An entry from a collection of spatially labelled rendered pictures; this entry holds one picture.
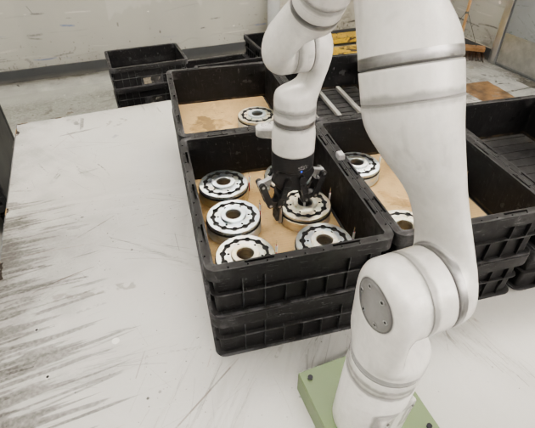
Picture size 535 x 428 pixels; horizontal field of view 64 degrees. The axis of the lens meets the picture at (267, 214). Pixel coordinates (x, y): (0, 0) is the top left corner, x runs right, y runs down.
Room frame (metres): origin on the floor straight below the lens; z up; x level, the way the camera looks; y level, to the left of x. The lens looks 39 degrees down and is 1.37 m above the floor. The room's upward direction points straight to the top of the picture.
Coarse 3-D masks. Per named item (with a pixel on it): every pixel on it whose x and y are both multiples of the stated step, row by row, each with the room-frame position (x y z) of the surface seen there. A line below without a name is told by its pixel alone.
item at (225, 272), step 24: (192, 168) 0.68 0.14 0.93; (192, 192) 0.60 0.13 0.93; (360, 192) 0.60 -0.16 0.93; (360, 240) 0.48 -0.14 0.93; (384, 240) 0.48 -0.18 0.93; (216, 264) 0.43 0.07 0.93; (240, 264) 0.43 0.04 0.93; (264, 264) 0.43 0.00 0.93; (288, 264) 0.44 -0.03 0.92; (312, 264) 0.45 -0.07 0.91
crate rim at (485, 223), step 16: (320, 128) 0.84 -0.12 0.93; (336, 144) 0.77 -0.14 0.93; (496, 160) 0.71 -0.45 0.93; (512, 176) 0.65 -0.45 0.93; (368, 192) 0.60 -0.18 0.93; (528, 192) 0.61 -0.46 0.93; (384, 208) 0.56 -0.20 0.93; (528, 208) 0.56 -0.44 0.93; (480, 224) 0.52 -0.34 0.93; (496, 224) 0.53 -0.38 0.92; (512, 224) 0.54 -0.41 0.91; (400, 240) 0.49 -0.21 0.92
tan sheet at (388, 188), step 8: (384, 160) 0.86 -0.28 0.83; (384, 168) 0.83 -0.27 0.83; (384, 176) 0.80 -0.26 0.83; (392, 176) 0.80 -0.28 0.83; (376, 184) 0.77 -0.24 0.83; (384, 184) 0.77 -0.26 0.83; (392, 184) 0.77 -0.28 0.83; (400, 184) 0.77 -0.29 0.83; (376, 192) 0.74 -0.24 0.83; (384, 192) 0.74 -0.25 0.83; (392, 192) 0.74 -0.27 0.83; (400, 192) 0.74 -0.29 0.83; (384, 200) 0.71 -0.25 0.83; (392, 200) 0.71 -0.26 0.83; (400, 200) 0.71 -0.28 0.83; (408, 200) 0.71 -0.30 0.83; (392, 208) 0.68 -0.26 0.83; (400, 208) 0.68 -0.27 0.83; (408, 208) 0.68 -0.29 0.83; (472, 208) 0.68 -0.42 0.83; (472, 216) 0.66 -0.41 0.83; (480, 216) 0.66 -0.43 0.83
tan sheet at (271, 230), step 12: (252, 180) 0.78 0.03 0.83; (252, 192) 0.74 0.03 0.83; (252, 204) 0.70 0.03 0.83; (264, 204) 0.70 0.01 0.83; (204, 216) 0.66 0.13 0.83; (264, 216) 0.66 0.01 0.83; (264, 228) 0.62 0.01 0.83; (276, 228) 0.62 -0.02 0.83; (288, 228) 0.62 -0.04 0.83; (288, 240) 0.59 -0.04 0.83; (216, 252) 0.55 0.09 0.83
